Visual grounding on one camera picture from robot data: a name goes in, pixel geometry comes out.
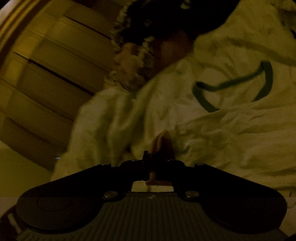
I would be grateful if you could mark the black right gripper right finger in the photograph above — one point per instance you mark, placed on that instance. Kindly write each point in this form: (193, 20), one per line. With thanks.
(232, 202)

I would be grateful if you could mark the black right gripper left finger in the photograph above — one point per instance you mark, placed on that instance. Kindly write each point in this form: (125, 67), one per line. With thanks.
(71, 203)

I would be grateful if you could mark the white small garment green trim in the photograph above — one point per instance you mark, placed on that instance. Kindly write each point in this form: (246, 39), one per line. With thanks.
(229, 104)

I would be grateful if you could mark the wooden wardrobe doors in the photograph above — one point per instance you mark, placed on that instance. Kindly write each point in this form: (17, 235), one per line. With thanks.
(54, 55)

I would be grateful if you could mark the patterned dark pillow pile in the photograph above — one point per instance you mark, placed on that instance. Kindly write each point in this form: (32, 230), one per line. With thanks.
(149, 36)

